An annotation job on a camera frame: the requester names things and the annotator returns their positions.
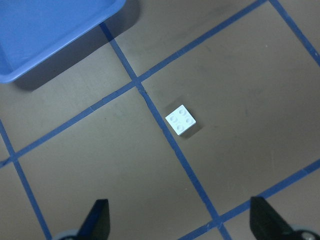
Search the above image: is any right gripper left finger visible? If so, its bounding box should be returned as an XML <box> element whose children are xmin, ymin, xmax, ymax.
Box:
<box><xmin>76</xmin><ymin>199</ymin><xmax>111</xmax><ymax>240</ymax></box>

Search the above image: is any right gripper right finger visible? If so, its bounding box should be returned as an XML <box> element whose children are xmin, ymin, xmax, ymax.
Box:
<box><xmin>249</xmin><ymin>196</ymin><xmax>300</xmax><ymax>240</ymax></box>

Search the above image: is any white block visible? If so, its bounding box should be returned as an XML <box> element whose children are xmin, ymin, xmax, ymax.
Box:
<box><xmin>165</xmin><ymin>104</ymin><xmax>197</xmax><ymax>136</ymax></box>

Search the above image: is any blue plastic tray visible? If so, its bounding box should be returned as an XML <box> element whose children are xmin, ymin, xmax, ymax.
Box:
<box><xmin>0</xmin><ymin>0</ymin><xmax>126</xmax><ymax>84</ymax></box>

